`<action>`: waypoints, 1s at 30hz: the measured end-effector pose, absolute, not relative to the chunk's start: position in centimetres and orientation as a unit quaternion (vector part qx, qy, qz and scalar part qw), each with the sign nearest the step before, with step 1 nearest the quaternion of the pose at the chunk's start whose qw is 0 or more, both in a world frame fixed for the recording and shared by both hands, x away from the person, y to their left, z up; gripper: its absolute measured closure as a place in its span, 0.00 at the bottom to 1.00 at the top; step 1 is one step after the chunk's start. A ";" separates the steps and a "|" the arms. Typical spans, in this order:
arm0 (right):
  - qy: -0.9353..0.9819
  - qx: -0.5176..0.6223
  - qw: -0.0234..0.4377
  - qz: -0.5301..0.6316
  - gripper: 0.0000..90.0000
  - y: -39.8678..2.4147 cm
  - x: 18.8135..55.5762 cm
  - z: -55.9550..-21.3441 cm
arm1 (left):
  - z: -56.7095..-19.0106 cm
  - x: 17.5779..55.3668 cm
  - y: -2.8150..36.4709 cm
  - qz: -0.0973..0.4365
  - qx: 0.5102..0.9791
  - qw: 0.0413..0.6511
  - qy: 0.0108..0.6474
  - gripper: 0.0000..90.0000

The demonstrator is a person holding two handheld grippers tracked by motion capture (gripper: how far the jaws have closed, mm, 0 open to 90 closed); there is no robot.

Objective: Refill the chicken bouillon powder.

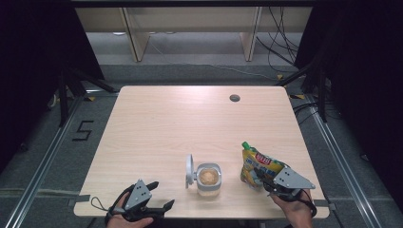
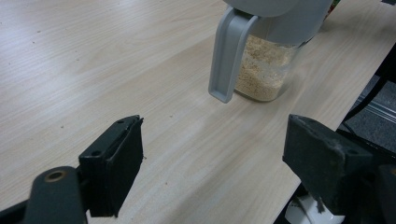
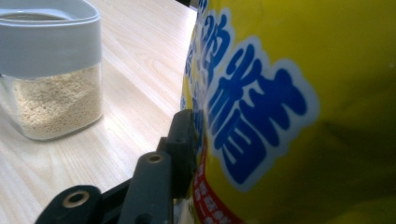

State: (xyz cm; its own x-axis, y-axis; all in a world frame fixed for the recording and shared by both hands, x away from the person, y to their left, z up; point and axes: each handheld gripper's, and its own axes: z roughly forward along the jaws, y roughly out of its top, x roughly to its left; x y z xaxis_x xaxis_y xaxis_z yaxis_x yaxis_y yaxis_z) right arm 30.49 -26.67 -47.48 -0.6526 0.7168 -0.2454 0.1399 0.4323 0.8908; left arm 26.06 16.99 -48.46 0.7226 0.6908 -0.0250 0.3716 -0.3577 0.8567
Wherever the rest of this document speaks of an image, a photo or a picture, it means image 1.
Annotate bundle of black cables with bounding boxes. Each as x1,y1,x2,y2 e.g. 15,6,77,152
255,6,300,74

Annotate tan powder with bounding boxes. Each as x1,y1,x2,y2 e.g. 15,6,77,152
198,168,221,187

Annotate grey tape strip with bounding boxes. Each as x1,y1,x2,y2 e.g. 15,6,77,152
67,194,92,207

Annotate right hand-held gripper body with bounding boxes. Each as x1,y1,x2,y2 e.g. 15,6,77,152
271,166,317,203

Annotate clear jar with grey lid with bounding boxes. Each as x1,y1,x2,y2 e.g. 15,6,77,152
184,153,223,198

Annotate black floor cables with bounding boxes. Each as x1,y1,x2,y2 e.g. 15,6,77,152
292,101,321,126

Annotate thin grey cord loop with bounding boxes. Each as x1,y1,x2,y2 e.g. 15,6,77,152
90,196,110,213

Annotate black curtain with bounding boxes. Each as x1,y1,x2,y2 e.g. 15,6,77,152
0,0,106,174
294,0,403,205

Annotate white floor cable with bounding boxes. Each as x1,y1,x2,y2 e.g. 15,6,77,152
147,37,278,81

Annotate long metal floor rail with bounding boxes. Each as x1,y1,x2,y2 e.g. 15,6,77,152
3,94,86,228
304,94,382,228

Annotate yellow spouted pouch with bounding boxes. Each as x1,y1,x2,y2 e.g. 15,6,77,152
240,141,288,191

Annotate black metal stand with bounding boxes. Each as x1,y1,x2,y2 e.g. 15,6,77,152
57,66,119,128
275,59,329,124

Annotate light wooden desk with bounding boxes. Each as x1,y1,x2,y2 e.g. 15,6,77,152
75,5,315,64

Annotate black wrist strap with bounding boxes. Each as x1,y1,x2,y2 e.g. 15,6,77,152
298,188,318,219
105,183,136,224

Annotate person's left hand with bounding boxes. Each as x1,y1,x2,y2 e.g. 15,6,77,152
106,192,155,228

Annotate short metal floor rail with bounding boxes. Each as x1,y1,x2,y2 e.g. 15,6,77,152
0,187,81,199

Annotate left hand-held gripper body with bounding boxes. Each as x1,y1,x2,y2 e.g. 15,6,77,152
117,179,166,222

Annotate person's right hand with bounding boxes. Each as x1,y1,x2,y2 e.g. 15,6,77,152
271,189,315,220

